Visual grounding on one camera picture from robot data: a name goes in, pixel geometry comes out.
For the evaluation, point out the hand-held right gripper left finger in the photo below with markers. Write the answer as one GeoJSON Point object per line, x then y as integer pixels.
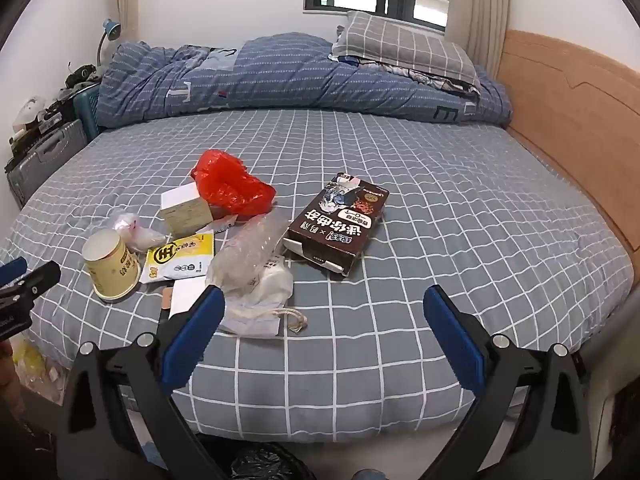
{"type": "Point", "coordinates": [192, 337]}

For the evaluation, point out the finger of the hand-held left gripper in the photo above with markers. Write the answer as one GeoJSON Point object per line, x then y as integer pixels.
{"type": "Point", "coordinates": [12, 270]}
{"type": "Point", "coordinates": [40, 280]}

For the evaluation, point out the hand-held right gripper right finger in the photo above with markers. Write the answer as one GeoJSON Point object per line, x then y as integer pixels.
{"type": "Point", "coordinates": [455, 340]}

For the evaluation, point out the yellow snack packet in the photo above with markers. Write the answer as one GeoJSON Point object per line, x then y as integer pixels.
{"type": "Point", "coordinates": [175, 257]}

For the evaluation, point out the clear plastic bag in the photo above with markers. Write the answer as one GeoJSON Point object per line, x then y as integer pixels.
{"type": "Point", "coordinates": [245, 255]}

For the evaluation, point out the pinkish clear wrap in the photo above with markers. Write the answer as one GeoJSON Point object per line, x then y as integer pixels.
{"type": "Point", "coordinates": [132, 227]}

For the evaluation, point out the white beige small box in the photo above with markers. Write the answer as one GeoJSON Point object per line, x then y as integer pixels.
{"type": "Point", "coordinates": [185, 210]}

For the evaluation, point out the bin with black liner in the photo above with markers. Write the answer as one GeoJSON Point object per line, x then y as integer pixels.
{"type": "Point", "coordinates": [260, 462]}

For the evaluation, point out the brown cookie box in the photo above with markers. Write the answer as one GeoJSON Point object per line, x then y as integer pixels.
{"type": "Point", "coordinates": [330, 230]}

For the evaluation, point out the white card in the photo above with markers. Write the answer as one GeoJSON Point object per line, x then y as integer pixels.
{"type": "Point", "coordinates": [187, 295]}

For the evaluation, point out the yellow plastic bag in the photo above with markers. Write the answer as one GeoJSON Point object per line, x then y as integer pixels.
{"type": "Point", "coordinates": [30, 360]}

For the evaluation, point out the grey checked bed sheet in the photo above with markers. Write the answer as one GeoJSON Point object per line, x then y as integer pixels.
{"type": "Point", "coordinates": [400, 310]}

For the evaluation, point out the yellow paper cup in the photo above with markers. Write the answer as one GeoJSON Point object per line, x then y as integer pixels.
{"type": "Point", "coordinates": [112, 265]}

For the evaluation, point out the grey suitcase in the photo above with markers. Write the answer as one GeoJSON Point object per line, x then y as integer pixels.
{"type": "Point", "coordinates": [47, 160]}

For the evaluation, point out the small white sachet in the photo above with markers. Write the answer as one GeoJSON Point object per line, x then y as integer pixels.
{"type": "Point", "coordinates": [225, 222]}

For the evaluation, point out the red plastic bag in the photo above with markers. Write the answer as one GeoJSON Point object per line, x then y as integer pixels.
{"type": "Point", "coordinates": [225, 185]}

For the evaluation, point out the teal plastic crate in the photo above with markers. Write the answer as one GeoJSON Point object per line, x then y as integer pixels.
{"type": "Point", "coordinates": [87, 110]}

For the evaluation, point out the blue desk lamp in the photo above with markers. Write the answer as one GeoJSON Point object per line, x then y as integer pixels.
{"type": "Point", "coordinates": [111, 30]}

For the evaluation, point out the blue striped quilt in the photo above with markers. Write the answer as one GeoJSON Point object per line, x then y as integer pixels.
{"type": "Point", "coordinates": [300, 80]}

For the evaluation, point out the beige curtain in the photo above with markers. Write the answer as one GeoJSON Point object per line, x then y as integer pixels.
{"type": "Point", "coordinates": [129, 0]}
{"type": "Point", "coordinates": [477, 15]}

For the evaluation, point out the grey checked pillow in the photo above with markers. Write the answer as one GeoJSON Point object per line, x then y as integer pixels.
{"type": "Point", "coordinates": [400, 40]}

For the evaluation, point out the wooden bed frame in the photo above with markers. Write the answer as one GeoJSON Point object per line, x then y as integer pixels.
{"type": "Point", "coordinates": [565, 110]}

